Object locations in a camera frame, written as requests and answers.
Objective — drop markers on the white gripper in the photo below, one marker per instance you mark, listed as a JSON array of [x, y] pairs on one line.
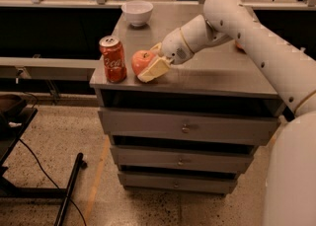
[[173, 46]]

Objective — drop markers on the red apple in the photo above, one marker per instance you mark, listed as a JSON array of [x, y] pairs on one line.
[[141, 60]]

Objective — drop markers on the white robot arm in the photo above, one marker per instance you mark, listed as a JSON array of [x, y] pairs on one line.
[[290, 194]]

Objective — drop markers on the red coke can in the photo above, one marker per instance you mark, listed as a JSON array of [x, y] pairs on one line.
[[111, 49]]

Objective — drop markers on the white bowl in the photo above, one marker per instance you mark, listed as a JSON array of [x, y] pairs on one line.
[[137, 12]]

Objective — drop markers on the grey drawer cabinet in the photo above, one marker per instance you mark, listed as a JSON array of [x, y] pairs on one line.
[[196, 128]]

